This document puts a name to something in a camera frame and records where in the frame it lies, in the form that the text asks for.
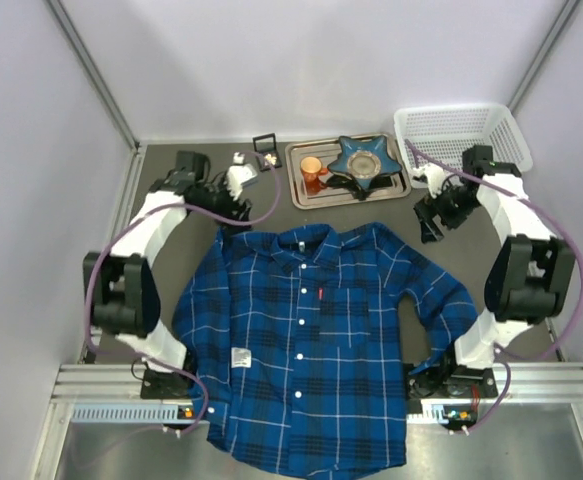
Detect aluminium frame rail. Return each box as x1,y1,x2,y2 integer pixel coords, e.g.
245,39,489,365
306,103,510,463
50,362,583,426

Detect silver metal tray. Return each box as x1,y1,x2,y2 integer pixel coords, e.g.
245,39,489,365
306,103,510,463
285,133,412,210

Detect orange cup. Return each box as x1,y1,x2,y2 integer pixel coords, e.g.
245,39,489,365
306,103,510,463
300,156,328,196

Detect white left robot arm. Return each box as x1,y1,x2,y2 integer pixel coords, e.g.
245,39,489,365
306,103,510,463
83,151,257,400

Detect blue plaid shirt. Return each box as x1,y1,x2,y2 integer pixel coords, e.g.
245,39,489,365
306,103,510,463
172,223,477,479

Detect white plastic basket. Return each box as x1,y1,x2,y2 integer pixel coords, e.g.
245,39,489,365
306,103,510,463
394,103,533,173

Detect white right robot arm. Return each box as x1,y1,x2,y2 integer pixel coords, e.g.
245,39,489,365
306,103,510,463
407,144,576,399

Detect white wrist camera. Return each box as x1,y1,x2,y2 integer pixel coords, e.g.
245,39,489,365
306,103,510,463
411,163,447,198
225,152,258,199

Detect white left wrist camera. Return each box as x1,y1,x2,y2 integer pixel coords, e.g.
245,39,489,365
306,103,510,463
225,152,258,199

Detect blue star-shaped dish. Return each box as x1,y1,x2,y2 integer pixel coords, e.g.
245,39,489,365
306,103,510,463
327,135,402,191

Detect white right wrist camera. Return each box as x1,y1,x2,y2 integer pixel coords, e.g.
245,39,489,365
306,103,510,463
411,163,447,198

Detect black brooch box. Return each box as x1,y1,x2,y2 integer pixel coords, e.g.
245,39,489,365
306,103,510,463
252,133,282,171

